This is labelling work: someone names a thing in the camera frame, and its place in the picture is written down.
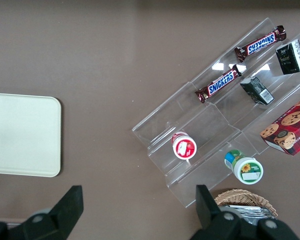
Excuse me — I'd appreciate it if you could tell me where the red tartan cookie box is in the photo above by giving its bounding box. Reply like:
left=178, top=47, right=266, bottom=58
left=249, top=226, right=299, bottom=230
left=259, top=91, right=300, bottom=157

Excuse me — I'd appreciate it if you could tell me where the red lid yogurt cup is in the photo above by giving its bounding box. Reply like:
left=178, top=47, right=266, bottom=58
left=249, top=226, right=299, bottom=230
left=171, top=131, right=198, bottom=160

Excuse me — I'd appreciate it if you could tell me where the cream plastic tray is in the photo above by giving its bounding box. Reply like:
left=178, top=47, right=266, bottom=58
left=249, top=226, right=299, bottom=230
left=0, top=92, right=62, bottom=179

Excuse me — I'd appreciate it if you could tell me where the silver foil container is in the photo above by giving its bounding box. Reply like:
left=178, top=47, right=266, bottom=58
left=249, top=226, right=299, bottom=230
left=219, top=204, right=275, bottom=221

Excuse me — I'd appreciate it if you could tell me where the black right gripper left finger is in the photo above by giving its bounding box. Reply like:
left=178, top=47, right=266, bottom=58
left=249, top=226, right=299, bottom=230
left=19, top=184, right=84, bottom=240

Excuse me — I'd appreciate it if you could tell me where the light tan wicker basket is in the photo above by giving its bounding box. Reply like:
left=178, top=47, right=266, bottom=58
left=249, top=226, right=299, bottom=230
left=213, top=188, right=279, bottom=219

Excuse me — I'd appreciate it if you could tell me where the green lid yogurt cup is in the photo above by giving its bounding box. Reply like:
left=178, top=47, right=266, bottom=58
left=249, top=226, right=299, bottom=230
left=223, top=149, right=264, bottom=186

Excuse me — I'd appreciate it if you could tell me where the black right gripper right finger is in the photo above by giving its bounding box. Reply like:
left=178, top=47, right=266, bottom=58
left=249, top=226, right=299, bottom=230
left=189, top=184, right=241, bottom=240

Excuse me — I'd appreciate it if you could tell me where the small black carton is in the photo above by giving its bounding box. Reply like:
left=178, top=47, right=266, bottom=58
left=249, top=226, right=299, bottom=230
left=239, top=76, right=275, bottom=106
left=275, top=39, right=300, bottom=76

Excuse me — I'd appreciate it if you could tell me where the clear acrylic stepped display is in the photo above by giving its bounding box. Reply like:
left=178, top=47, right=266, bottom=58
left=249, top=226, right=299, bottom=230
left=131, top=17, right=300, bottom=209

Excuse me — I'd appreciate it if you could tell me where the Snickers chocolate bar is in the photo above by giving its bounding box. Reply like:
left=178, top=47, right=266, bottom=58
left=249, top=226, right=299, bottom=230
left=234, top=24, right=288, bottom=63
left=194, top=63, right=243, bottom=104

